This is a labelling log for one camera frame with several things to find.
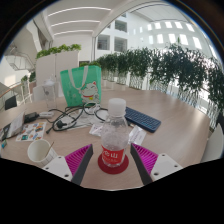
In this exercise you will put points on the colourful sticker sheet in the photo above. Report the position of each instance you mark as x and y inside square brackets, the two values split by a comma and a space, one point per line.
[31, 131]

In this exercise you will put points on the white grid-pattern mug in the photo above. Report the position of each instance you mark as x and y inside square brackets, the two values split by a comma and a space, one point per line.
[36, 153]

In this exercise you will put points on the flat round red coaster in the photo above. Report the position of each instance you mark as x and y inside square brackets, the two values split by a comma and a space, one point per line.
[113, 170]

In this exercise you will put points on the white plastic packet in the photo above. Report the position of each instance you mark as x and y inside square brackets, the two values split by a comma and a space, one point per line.
[137, 135]
[96, 129]

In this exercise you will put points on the blue-green tube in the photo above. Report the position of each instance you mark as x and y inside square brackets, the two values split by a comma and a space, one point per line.
[3, 144]

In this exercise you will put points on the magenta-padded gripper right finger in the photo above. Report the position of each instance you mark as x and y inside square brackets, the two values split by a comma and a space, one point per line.
[147, 159]

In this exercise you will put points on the black chair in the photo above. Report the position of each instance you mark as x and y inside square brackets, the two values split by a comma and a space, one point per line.
[10, 102]

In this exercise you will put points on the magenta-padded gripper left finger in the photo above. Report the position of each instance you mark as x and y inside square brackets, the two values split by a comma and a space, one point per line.
[77, 160]

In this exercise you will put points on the dark blue keyboard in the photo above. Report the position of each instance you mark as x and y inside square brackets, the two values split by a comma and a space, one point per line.
[142, 119]

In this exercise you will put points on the black power adapter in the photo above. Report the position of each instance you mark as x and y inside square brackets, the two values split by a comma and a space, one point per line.
[31, 117]

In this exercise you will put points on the green plants atop cabinet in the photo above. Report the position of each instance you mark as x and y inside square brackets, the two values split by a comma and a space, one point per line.
[58, 50]

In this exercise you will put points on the green tote bag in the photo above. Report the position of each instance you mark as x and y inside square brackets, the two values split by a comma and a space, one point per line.
[76, 86]

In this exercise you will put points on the white adapter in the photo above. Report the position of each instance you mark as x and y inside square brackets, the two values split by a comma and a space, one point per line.
[46, 114]

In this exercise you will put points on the clear red-labelled water bottle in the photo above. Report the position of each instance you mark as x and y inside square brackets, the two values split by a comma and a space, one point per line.
[114, 136]

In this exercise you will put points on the brown clipboard with paper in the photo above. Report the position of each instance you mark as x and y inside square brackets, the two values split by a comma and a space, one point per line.
[16, 126]

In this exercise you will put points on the white cabinet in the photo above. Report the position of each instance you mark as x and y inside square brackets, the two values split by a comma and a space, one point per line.
[56, 66]

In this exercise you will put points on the green plant hedge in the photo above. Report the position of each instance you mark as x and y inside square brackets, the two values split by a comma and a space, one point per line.
[166, 70]

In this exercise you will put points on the white chair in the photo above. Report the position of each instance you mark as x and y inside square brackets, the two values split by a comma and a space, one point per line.
[38, 93]
[215, 146]

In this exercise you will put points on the wooden stir stick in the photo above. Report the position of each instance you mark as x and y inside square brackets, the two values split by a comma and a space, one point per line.
[49, 149]

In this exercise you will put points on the small potted plants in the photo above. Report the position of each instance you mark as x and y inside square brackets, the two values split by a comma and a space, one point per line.
[28, 77]

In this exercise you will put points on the clear plastic jug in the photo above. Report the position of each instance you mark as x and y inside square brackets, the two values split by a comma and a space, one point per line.
[50, 93]

